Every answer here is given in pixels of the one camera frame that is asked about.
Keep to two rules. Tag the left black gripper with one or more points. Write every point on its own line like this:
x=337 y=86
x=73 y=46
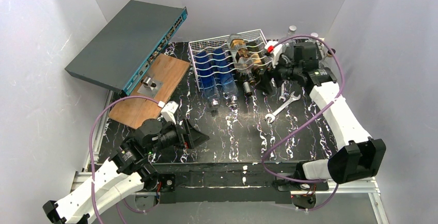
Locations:
x=186 y=134

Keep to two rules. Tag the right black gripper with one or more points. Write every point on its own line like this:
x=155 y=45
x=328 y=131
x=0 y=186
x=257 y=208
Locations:
x=271 y=75

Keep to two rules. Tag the amber labelled bottle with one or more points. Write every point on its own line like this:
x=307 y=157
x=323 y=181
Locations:
x=242 y=58

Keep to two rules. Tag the clear bottle green label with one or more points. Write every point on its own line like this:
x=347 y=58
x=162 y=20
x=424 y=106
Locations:
x=291 y=31

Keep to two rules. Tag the clear bottle blue label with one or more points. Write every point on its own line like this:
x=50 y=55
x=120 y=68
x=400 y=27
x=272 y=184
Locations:
x=329 y=53

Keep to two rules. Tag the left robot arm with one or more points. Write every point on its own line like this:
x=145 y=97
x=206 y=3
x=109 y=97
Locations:
x=126 y=171

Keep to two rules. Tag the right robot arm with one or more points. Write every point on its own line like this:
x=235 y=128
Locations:
x=359 y=155

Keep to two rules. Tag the dark wine bottle right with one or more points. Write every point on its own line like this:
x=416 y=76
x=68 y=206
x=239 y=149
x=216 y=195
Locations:
x=260 y=63

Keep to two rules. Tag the dark wine bottle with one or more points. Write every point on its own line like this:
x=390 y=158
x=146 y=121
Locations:
x=260 y=63
x=246 y=87

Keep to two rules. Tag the dark wine bottle left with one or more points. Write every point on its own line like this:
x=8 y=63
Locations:
x=246 y=87

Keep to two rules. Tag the blue bottle right bottom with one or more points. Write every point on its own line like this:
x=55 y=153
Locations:
x=226 y=78

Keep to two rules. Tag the blue bottle left bottom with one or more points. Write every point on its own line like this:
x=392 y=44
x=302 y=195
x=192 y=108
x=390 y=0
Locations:
x=207 y=79

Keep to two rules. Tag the small silver wrench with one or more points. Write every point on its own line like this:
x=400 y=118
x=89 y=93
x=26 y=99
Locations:
x=282 y=96

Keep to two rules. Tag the large silver wrench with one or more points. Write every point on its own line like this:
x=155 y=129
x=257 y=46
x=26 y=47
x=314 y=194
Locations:
x=270 y=117

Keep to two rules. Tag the metal plate with cylinder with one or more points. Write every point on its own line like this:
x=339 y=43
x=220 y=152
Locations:
x=149 y=87

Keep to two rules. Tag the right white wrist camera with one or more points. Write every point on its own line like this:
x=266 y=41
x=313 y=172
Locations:
x=274 y=50

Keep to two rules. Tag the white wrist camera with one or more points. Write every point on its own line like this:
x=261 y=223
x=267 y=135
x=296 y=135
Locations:
x=168 y=110
x=274 y=50

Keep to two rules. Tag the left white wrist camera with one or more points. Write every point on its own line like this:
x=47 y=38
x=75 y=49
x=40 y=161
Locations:
x=168 y=110

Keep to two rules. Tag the white wire wine rack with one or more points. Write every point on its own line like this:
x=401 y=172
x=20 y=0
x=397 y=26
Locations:
x=255 y=38

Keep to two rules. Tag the grey network switch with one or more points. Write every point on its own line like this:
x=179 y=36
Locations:
x=123 y=51

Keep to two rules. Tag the aluminium frame rail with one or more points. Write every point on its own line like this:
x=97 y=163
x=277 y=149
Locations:
x=229 y=182

